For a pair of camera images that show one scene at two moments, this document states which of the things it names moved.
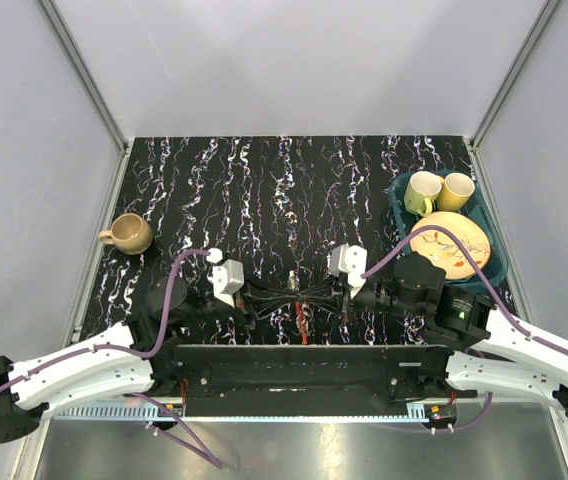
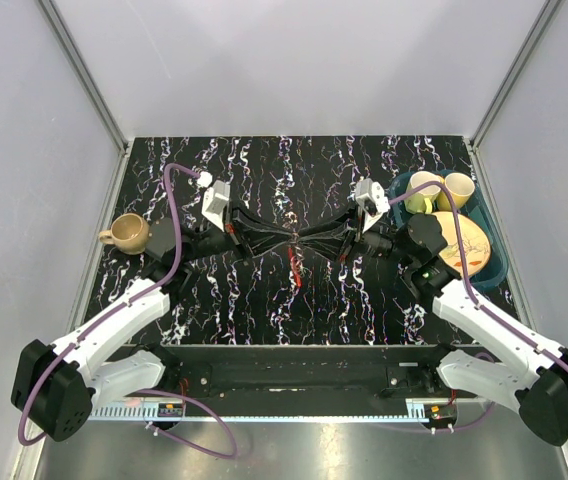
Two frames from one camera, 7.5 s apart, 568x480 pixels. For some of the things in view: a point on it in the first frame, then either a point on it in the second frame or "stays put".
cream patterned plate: (445, 250) stays put
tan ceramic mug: (130, 233) stays put
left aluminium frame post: (83, 75) stays put
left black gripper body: (218, 310) -> (209, 242)
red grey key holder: (303, 312) -> (296, 260)
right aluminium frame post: (503, 90) stays put
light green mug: (423, 187) stays put
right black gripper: (332, 290) -> (336, 246)
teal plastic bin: (496, 267) stays put
